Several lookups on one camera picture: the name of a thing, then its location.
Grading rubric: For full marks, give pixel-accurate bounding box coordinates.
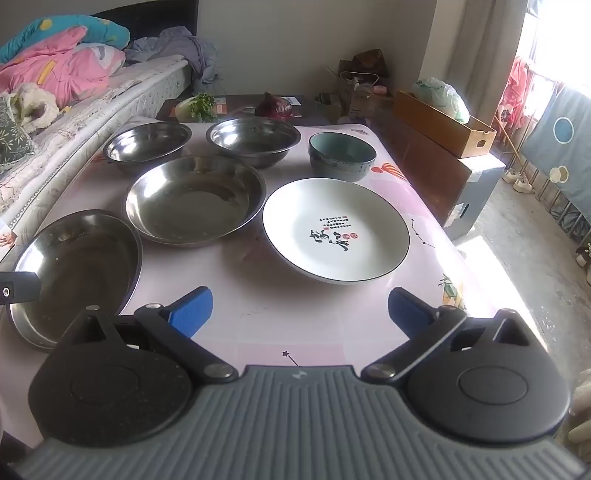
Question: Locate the grey storage box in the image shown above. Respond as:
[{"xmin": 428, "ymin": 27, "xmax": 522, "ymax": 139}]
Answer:
[{"xmin": 443, "ymin": 152, "xmax": 507, "ymax": 241}]

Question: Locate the pink printed tablecloth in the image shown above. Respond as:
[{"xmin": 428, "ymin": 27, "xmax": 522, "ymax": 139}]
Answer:
[{"xmin": 0, "ymin": 120, "xmax": 497, "ymax": 370}]

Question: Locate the brown wooden cabinet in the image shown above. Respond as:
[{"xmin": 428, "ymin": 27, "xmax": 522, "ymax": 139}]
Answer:
[{"xmin": 372, "ymin": 108, "xmax": 472, "ymax": 227}]

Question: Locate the white fluffy cloth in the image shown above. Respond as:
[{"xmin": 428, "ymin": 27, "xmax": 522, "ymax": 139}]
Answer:
[{"xmin": 9, "ymin": 83, "xmax": 61, "ymax": 134}]

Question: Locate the brown paper bag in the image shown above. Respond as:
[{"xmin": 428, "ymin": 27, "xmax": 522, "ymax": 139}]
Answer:
[{"xmin": 353, "ymin": 48, "xmax": 391, "ymax": 86}]

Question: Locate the napa cabbage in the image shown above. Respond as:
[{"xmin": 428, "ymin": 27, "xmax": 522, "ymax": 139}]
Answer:
[{"xmin": 174, "ymin": 93, "xmax": 217, "ymax": 123}]

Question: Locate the large stainless steel plate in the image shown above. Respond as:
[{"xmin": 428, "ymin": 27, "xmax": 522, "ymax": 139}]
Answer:
[
  {"xmin": 126, "ymin": 154, "xmax": 267, "ymax": 248},
  {"xmin": 7, "ymin": 209, "xmax": 144, "ymax": 352}
]

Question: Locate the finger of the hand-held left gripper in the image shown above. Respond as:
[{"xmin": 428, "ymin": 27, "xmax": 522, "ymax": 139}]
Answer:
[{"xmin": 0, "ymin": 272, "xmax": 41, "ymax": 305}]

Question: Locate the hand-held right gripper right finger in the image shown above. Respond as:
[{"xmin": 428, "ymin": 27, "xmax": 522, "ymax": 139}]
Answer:
[{"xmin": 361, "ymin": 286, "xmax": 532, "ymax": 384}]

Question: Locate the stainless steel bowl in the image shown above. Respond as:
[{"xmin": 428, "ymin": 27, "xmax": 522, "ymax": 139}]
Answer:
[
  {"xmin": 206, "ymin": 117, "xmax": 302, "ymax": 169},
  {"xmin": 102, "ymin": 121, "xmax": 193, "ymax": 175}
]

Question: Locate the cardboard box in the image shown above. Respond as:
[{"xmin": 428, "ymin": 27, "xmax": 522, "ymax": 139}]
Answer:
[{"xmin": 325, "ymin": 69, "xmax": 395, "ymax": 124}]

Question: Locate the teal ceramic bowl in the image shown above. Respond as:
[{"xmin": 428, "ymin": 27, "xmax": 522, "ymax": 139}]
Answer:
[{"xmin": 308, "ymin": 132, "xmax": 378, "ymax": 182}]

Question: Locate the white ceramic plate black print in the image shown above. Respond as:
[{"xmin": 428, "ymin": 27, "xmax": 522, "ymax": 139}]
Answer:
[{"xmin": 262, "ymin": 178, "xmax": 411, "ymax": 285}]

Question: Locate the green leaf-patterned pillow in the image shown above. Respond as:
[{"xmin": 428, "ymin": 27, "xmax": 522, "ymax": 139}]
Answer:
[{"xmin": 0, "ymin": 97, "xmax": 37, "ymax": 174}]

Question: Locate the brown open tray box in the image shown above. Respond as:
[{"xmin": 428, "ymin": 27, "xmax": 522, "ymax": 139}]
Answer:
[{"xmin": 392, "ymin": 90, "xmax": 498, "ymax": 159}]

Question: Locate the purple cabbage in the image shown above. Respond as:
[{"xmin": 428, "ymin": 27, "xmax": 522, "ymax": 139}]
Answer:
[{"xmin": 254, "ymin": 92, "xmax": 294, "ymax": 119}]

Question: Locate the pink and teal quilt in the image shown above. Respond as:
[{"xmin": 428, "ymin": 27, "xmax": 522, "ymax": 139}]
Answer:
[{"xmin": 0, "ymin": 15, "xmax": 131, "ymax": 109}]

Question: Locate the white green plastic bag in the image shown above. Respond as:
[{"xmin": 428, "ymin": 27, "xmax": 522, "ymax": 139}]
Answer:
[{"xmin": 412, "ymin": 77, "xmax": 471, "ymax": 124}]

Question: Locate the blue cloth with circles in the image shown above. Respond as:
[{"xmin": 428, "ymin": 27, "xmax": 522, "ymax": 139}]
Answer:
[{"xmin": 521, "ymin": 83, "xmax": 591, "ymax": 232}]

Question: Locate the white mattress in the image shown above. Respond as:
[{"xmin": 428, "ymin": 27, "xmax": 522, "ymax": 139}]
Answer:
[{"xmin": 0, "ymin": 54, "xmax": 192, "ymax": 222}]

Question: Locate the pink hanging garment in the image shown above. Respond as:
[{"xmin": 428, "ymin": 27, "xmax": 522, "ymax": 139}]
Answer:
[{"xmin": 501, "ymin": 56, "xmax": 536, "ymax": 121}]

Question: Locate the black headboard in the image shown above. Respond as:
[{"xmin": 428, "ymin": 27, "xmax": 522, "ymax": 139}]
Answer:
[{"xmin": 90, "ymin": 0, "xmax": 199, "ymax": 38}]

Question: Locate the grey clothes pile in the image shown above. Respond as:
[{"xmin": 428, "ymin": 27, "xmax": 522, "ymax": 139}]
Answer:
[{"xmin": 124, "ymin": 26, "xmax": 218, "ymax": 93}]

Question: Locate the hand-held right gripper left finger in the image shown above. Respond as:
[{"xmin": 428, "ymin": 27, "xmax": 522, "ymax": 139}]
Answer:
[{"xmin": 55, "ymin": 286, "xmax": 238, "ymax": 385}]

